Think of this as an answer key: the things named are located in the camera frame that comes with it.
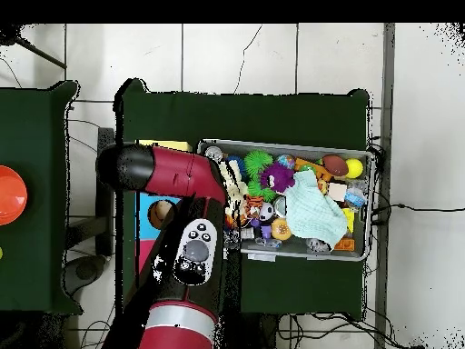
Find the pale yellow cloth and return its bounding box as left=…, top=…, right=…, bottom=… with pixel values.
left=220, top=159, right=250, bottom=211

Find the mint green cloth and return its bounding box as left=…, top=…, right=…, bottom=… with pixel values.
left=282, top=170, right=350, bottom=249

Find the clear mesh bin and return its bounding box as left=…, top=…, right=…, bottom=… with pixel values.
left=195, top=137, right=376, bottom=263

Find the tiger plush toy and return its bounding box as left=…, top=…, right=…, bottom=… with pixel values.
left=242, top=194, right=269, bottom=223

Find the large green spiky ball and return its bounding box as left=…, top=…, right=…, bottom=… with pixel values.
left=243, top=150, right=274, bottom=179

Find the purple spiky ball with eyes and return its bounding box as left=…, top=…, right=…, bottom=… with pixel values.
left=261, top=163, right=296, bottom=194

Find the orange textured ball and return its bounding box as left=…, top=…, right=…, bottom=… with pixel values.
left=269, top=218, right=293, bottom=242

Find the dark green table cloth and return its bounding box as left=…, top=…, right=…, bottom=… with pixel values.
left=114, top=78, right=371, bottom=321

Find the plain wooden block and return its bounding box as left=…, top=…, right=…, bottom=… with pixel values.
left=328, top=182, right=349, bottom=203

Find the brown toy football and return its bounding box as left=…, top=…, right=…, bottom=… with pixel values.
left=322, top=154, right=350, bottom=177

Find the clear plastic bottle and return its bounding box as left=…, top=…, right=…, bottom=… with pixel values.
left=345, top=187, right=368, bottom=211

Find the orange toy brick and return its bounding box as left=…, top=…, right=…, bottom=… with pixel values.
left=333, top=238, right=357, bottom=253

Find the yellow ball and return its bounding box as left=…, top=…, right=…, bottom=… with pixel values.
left=344, top=158, right=364, bottom=179

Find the dark green side table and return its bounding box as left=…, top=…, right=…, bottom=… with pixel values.
left=0, top=79, right=81, bottom=315

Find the orange disc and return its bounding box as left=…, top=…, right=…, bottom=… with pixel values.
left=0, top=165, right=29, bottom=226

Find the black tripod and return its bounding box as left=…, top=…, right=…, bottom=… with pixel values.
left=0, top=25, right=72, bottom=70

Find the black cable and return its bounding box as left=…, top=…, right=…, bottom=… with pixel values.
left=371, top=200, right=465, bottom=216

